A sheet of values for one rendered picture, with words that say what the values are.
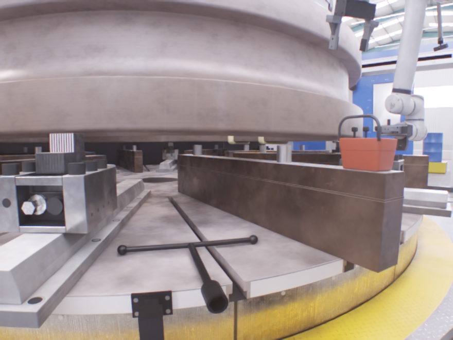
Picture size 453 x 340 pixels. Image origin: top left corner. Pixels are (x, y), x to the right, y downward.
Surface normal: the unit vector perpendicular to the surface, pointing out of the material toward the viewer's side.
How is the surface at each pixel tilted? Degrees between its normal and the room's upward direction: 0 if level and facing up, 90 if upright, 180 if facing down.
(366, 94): 90
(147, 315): 0
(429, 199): 71
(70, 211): 90
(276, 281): 90
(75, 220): 90
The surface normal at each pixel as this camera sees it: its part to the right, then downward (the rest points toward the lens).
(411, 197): -0.59, -0.25
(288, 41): 0.56, 0.07
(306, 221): -0.87, 0.04
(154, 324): 0.23, 0.08
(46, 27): 0.00, 0.08
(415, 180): -0.28, 0.08
